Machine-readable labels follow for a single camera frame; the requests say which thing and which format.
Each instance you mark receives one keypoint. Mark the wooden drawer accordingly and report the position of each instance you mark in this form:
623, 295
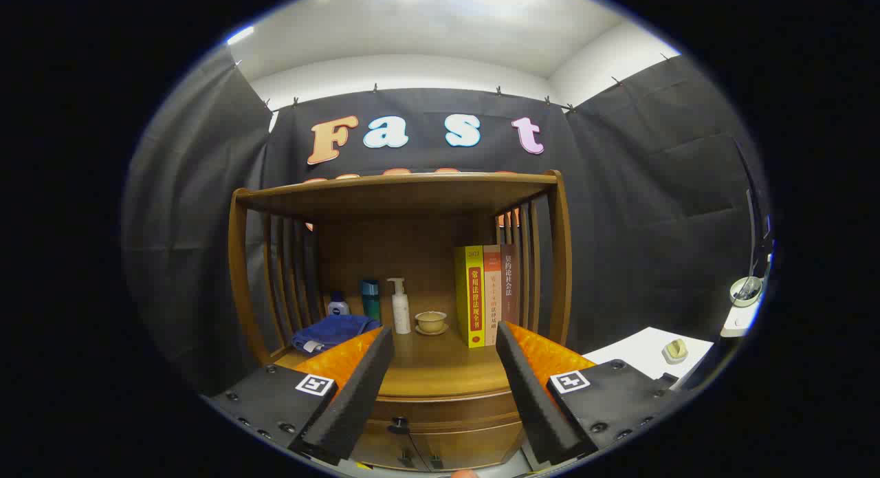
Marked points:
454, 413

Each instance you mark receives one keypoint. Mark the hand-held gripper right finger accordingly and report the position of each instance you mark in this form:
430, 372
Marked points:
529, 388

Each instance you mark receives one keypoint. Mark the blue folded towel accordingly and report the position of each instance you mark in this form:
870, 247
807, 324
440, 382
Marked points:
330, 333

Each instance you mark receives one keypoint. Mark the small white blue-capped bottle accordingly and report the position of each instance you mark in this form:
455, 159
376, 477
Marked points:
338, 307

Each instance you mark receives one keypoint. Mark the beige saucer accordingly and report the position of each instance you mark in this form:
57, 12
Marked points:
432, 332

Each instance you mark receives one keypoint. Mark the orange and white book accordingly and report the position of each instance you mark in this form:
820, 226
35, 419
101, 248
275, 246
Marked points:
492, 299

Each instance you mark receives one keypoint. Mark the teal bottle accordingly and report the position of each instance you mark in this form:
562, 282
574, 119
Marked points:
371, 300

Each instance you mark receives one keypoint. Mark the beige lidded teacup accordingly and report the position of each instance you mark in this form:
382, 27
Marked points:
431, 320

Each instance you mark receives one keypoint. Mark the thick yellow book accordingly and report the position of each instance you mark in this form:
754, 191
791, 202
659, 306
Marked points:
471, 299

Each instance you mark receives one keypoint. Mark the brown book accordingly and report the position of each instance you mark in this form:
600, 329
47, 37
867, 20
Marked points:
509, 285

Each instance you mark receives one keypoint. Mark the wooden cabinet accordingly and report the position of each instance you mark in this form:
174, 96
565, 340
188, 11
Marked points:
399, 186

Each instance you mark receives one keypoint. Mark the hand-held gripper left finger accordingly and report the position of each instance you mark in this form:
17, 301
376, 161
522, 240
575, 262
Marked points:
357, 388

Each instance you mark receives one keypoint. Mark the white pump bottle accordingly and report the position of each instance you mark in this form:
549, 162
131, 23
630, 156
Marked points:
401, 313

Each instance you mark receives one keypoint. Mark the white table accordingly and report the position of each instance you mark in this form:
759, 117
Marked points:
639, 351

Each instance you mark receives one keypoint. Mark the wooden countertop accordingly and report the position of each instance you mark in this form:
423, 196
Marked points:
440, 368

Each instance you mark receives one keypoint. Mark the white round dish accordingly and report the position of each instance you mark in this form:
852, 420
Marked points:
746, 291

